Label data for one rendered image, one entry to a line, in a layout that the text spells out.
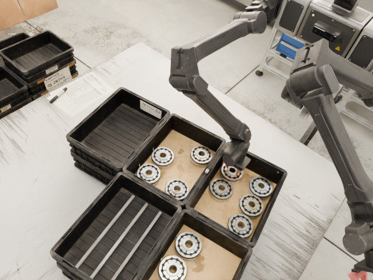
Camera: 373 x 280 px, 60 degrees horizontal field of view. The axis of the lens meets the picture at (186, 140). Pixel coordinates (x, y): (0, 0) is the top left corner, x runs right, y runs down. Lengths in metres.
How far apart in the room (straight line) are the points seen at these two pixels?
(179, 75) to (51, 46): 1.81
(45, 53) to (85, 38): 1.03
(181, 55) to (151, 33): 2.72
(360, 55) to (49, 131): 1.45
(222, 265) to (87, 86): 1.27
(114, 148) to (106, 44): 2.11
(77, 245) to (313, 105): 0.96
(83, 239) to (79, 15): 3.01
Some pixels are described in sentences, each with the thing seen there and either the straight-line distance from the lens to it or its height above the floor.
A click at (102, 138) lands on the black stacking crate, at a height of 0.83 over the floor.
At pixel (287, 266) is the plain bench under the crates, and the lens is 1.55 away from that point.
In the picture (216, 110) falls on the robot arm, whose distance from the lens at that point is 1.12.
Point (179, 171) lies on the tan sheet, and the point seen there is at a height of 0.83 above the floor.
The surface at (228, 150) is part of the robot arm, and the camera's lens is 1.27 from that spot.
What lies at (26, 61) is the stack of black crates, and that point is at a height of 0.49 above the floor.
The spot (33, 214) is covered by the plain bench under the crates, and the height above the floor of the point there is 0.70.
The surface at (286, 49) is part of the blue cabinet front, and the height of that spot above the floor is 0.38.
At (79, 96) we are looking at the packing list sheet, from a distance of 1.97.
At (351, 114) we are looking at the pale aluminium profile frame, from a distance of 3.23.
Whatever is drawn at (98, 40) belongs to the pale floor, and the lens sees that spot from 3.59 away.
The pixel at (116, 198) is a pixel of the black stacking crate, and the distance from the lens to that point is 1.41.
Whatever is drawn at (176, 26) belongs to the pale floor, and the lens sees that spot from 3.85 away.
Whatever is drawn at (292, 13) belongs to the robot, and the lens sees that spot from 1.35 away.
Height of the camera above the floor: 2.07
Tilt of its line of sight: 51 degrees down
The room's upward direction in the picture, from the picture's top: 10 degrees clockwise
